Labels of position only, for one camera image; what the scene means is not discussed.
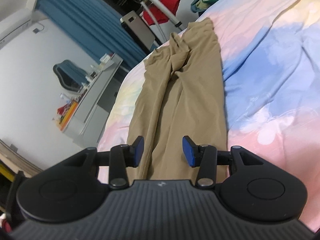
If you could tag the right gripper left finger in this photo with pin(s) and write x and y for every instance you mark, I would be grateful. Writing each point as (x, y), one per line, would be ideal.
(121, 157)

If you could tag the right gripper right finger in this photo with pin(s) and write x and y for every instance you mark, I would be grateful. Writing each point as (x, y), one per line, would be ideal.
(205, 158)

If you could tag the tan khaki shirt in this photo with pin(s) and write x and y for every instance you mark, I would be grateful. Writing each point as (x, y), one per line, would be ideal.
(182, 95)

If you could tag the white dressing table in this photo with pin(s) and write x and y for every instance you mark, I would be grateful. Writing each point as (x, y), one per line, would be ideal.
(87, 124)

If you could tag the orange tray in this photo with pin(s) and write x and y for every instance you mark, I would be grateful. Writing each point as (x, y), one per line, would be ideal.
(65, 113)

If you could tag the black silver chair back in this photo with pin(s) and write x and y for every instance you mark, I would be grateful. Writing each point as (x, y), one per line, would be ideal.
(140, 32)

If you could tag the pastel tie-dye duvet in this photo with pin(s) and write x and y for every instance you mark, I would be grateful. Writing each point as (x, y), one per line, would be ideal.
(270, 65)

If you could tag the left blue curtain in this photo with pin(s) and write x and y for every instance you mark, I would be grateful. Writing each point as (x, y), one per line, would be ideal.
(95, 26)

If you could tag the red cloth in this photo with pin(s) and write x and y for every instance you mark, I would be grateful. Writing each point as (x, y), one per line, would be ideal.
(169, 9)

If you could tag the garment steamer stand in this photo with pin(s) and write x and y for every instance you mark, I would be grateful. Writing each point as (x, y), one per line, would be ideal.
(143, 4)

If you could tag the white air conditioner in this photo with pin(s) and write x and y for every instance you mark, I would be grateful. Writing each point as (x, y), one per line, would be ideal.
(18, 22)

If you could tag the wavy frame mirror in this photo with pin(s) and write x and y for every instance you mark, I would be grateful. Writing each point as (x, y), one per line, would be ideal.
(70, 76)

